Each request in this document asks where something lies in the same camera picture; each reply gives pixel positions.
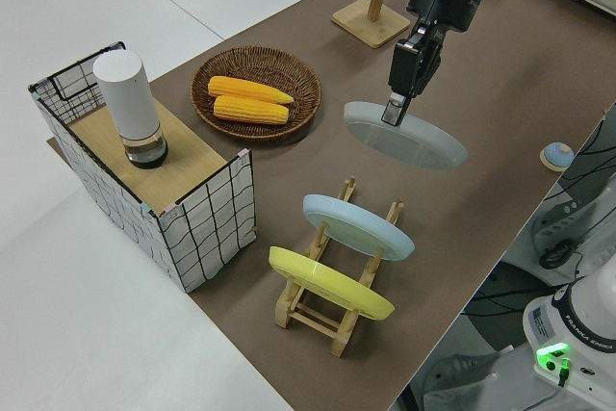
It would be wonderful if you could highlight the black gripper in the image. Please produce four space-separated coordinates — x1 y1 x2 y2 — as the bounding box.
381 0 488 127

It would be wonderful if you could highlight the gray plate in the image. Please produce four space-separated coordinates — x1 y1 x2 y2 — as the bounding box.
342 100 470 171

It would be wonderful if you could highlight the light blue plate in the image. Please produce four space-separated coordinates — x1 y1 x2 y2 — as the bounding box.
302 193 417 264

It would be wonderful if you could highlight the yellow plate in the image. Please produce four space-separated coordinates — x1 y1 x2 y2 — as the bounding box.
268 245 397 321

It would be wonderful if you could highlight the wooden plate rack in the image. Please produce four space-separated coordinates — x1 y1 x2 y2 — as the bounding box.
273 174 406 358

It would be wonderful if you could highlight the wooden mug tree stand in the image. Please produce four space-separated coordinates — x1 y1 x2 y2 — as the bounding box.
331 0 411 50

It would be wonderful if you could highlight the brown table mat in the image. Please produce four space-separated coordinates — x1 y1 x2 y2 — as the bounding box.
45 0 616 411

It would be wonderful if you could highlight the yellow corn cob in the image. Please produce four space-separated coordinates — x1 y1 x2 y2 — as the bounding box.
212 94 291 126
207 74 295 106

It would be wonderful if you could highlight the round wicker basket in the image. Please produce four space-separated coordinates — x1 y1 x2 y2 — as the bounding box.
191 45 323 143

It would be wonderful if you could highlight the small blue cup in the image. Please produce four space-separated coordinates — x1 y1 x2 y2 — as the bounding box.
539 141 574 172

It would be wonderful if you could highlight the white cylinder bottle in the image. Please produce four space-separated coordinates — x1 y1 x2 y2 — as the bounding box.
91 48 170 170

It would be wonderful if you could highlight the black coiled cable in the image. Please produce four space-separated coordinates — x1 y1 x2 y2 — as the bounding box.
538 239 574 270

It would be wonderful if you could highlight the wire grid shelf wooden board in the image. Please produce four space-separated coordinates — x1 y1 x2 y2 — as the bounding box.
27 39 256 295

